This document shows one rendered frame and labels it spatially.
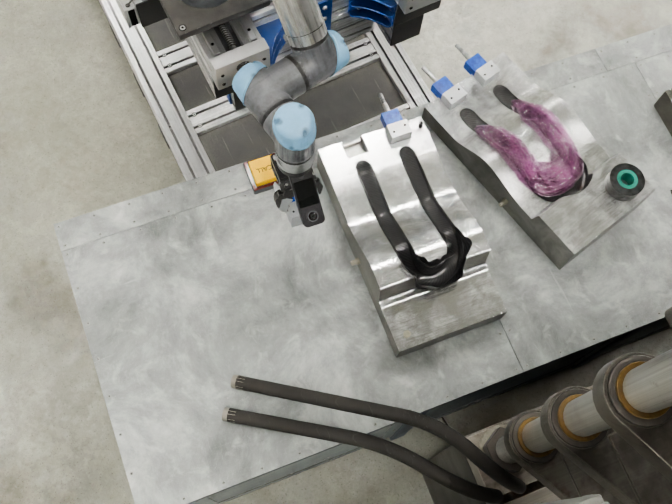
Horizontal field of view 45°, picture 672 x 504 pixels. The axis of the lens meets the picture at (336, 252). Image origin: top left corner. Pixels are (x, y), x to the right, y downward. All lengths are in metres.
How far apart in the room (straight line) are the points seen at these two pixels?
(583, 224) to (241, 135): 1.23
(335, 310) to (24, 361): 1.24
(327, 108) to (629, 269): 1.18
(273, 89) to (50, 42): 1.81
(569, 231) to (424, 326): 0.39
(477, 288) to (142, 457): 0.81
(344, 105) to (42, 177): 1.06
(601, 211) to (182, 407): 1.02
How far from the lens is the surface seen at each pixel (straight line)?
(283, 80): 1.51
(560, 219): 1.89
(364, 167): 1.88
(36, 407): 2.73
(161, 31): 2.91
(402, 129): 1.89
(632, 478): 1.39
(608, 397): 1.12
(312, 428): 1.73
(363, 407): 1.70
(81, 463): 2.67
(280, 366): 1.81
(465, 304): 1.82
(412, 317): 1.79
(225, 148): 2.66
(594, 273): 1.99
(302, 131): 1.44
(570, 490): 1.62
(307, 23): 1.50
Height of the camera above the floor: 2.57
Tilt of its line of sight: 70 degrees down
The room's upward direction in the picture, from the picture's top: 7 degrees clockwise
